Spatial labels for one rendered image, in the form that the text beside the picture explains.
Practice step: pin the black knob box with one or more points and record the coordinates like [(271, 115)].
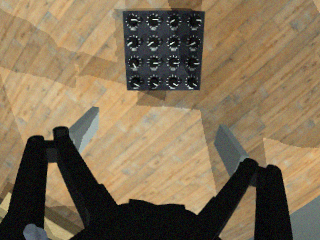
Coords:
[(150, 39)]

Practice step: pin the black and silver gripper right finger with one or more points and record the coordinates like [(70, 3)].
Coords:
[(272, 219)]

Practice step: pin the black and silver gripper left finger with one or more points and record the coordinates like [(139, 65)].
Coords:
[(25, 217)]

